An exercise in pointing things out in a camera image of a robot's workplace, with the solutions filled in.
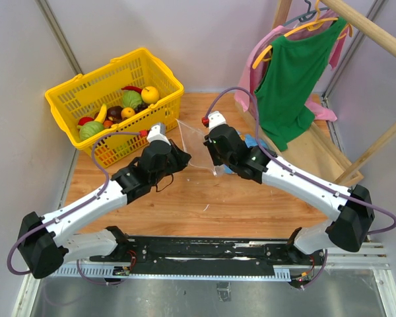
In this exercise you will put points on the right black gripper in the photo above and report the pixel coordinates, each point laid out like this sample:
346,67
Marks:
210,147

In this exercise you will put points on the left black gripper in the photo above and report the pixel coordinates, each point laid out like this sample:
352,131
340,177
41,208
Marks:
181,158

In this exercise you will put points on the clear dotted zip top bag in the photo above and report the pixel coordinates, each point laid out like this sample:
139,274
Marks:
193,144

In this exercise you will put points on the yellow toy banana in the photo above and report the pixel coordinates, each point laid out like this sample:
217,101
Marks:
102,114

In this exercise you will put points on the green toy cabbage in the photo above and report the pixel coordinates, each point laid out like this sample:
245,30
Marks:
89,129
131,99

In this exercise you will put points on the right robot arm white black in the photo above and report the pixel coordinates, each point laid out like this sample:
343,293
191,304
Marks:
348,210

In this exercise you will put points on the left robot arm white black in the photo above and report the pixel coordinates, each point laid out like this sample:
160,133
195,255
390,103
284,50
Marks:
41,239

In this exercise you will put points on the blue cartoon print cloth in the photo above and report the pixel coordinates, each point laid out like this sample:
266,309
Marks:
250,142

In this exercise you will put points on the dark toy grapes bunch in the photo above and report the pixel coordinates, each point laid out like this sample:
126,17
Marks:
141,108

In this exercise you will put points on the orange toy fruit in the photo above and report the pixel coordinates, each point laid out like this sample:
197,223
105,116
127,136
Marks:
127,113

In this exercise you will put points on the yellow toy apple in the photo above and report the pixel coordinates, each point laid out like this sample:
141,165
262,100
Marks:
150,95

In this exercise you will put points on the small orange toy tomato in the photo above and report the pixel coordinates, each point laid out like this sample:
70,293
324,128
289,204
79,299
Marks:
107,124

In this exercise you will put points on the dark purple toy fruit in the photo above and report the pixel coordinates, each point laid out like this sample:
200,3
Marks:
114,114

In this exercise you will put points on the red toy chili pepper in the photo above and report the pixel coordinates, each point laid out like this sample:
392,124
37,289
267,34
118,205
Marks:
132,88

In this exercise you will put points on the yellow plastic shopping basket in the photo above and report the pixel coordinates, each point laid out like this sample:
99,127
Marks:
84,95

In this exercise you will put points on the pink shirt on hanger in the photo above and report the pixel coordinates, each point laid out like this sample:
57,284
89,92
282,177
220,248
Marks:
251,78

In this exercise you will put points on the red toy apple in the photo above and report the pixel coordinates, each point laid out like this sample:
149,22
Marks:
83,121

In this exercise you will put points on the green shirt on hanger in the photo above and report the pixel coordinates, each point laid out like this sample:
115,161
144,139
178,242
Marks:
293,71

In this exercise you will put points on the yellow clothes hanger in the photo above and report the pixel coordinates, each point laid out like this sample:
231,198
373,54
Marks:
265,55

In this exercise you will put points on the grey clothes hanger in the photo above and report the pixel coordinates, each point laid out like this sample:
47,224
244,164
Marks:
309,15

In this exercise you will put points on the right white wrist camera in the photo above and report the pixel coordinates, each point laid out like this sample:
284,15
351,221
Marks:
216,119

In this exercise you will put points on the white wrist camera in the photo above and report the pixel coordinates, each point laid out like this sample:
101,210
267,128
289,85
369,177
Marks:
216,119
157,133

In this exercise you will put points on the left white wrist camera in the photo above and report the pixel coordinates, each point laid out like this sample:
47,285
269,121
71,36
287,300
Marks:
157,133

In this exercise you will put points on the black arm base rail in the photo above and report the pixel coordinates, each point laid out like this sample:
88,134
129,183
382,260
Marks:
192,256

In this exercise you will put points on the wooden clothes rack frame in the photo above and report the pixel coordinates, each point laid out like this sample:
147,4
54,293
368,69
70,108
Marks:
363,95

